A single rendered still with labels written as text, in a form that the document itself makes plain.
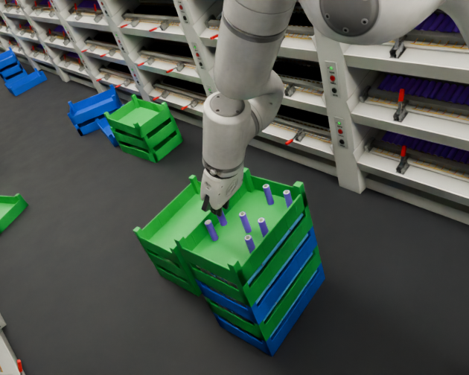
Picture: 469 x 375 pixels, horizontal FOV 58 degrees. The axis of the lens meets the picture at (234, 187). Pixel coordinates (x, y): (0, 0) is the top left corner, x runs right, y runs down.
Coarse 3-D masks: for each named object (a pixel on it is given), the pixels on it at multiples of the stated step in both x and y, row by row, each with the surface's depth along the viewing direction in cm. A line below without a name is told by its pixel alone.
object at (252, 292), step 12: (300, 228) 114; (288, 240) 110; (300, 240) 115; (276, 252) 108; (288, 252) 112; (192, 264) 111; (276, 264) 108; (204, 276) 110; (264, 276) 105; (216, 288) 110; (228, 288) 105; (240, 288) 100; (252, 288) 102; (264, 288) 107; (240, 300) 105; (252, 300) 104
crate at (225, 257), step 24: (240, 192) 123; (216, 216) 117; (264, 216) 115; (288, 216) 107; (192, 240) 112; (216, 240) 113; (240, 240) 110; (264, 240) 101; (216, 264) 100; (240, 264) 104
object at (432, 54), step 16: (432, 16) 113; (448, 16) 110; (416, 32) 112; (432, 32) 109; (448, 32) 106; (352, 48) 123; (368, 48) 120; (384, 48) 117; (400, 48) 112; (416, 48) 111; (432, 48) 108; (448, 48) 105; (464, 48) 103; (352, 64) 125; (368, 64) 120; (384, 64) 116; (400, 64) 112; (416, 64) 109; (432, 64) 106; (448, 64) 103; (464, 64) 101; (448, 80) 106; (464, 80) 103
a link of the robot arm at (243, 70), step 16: (224, 16) 55; (224, 32) 57; (240, 32) 54; (224, 48) 59; (240, 48) 57; (256, 48) 56; (272, 48) 57; (224, 64) 60; (240, 64) 59; (256, 64) 59; (272, 64) 61; (224, 80) 63; (240, 80) 61; (256, 80) 62; (272, 80) 68; (240, 96) 64; (256, 96) 66; (272, 96) 74; (256, 112) 79; (272, 112) 79
